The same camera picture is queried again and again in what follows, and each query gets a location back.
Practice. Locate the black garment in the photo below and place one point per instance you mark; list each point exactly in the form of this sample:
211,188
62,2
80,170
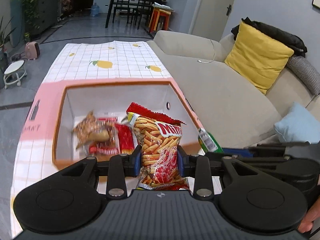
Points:
275,32

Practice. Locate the orange cardboard box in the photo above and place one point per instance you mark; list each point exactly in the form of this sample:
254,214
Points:
112,97

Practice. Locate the white round rolling stool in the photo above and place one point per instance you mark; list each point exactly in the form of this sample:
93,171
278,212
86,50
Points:
15,67

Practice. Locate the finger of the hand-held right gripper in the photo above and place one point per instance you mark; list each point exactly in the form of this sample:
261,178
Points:
236,150
282,145

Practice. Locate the glossy red snack packet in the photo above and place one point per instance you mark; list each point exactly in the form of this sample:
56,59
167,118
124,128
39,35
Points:
105,151

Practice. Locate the green and white snack packet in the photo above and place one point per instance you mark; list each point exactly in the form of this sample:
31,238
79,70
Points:
210,142

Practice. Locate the light blue cushion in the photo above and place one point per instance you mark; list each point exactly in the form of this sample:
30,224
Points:
297,122

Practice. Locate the person's right hand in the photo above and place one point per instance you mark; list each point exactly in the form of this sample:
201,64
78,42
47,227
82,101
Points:
310,217

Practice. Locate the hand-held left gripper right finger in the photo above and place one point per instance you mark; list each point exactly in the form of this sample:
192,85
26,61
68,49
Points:
180,162

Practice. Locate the orange stool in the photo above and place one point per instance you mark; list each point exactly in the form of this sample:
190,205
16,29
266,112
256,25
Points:
160,17

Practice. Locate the black dining chair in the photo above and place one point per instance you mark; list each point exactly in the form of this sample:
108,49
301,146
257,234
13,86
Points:
143,10
125,10

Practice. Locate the clear packet of brown snacks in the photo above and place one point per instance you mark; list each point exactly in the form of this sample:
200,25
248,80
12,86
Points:
92,132

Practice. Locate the white interior door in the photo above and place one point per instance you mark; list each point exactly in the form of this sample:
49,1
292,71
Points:
215,5

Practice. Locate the lemon print checked tablecloth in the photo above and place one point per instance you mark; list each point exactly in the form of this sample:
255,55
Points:
112,55

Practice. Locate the yellow cushion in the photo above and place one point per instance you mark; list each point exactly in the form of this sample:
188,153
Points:
257,55

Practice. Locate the blue water jug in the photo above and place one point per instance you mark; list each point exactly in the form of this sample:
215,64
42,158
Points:
95,10

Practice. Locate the stack of papers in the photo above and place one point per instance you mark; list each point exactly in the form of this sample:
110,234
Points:
163,6

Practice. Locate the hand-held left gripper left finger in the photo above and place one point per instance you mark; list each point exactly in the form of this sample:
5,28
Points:
137,161

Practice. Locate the trailing green plant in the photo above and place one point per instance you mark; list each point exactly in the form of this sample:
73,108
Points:
30,0

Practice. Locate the shoe rack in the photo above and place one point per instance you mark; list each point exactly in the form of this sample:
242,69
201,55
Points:
67,5

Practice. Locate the red stick snack packet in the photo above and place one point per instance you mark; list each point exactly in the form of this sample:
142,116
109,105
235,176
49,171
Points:
160,140

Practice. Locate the red striped snack packet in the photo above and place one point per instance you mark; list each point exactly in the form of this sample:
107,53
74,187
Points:
125,140

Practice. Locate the beige sofa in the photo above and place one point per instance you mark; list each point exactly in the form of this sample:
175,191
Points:
225,87

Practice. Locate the dark grey dresser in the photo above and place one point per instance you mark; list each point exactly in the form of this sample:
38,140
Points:
48,10

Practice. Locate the black white striped cushion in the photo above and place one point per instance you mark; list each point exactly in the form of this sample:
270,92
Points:
305,71

